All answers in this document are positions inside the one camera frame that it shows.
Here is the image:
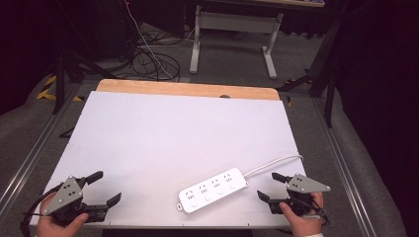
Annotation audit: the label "black metal stand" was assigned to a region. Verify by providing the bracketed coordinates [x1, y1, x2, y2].
[277, 19, 344, 128]
[51, 48, 117, 116]

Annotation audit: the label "person's right hand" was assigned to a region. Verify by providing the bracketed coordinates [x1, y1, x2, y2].
[279, 192, 325, 237]

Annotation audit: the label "thin white floor cable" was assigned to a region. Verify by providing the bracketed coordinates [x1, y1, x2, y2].
[125, 0, 196, 79]

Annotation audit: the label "yellow and black floor tape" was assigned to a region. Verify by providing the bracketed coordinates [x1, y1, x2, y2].
[36, 74, 85, 103]

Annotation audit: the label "person's left hand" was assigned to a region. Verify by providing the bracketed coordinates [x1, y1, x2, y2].
[36, 193, 90, 237]

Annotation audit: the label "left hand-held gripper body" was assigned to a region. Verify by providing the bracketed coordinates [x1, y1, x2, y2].
[42, 175, 110, 227]

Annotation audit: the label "white table frame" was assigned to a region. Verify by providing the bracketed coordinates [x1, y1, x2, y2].
[189, 0, 326, 80]

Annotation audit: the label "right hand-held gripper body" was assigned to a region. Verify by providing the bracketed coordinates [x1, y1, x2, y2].
[269, 174, 332, 227]

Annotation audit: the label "metal floor rail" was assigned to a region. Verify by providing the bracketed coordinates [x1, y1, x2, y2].
[0, 83, 83, 213]
[312, 98, 368, 237]

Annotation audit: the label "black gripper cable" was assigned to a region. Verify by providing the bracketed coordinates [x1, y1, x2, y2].
[19, 183, 65, 237]

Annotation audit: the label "white power strip cable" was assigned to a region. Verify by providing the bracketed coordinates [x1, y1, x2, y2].
[243, 154, 304, 179]

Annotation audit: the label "white table cover board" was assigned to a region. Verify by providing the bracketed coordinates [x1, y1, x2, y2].
[30, 91, 307, 229]

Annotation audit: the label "black floor cables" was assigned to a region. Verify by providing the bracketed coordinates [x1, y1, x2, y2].
[130, 31, 182, 83]

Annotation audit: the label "white power strip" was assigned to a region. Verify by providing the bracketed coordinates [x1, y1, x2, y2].
[176, 167, 250, 214]

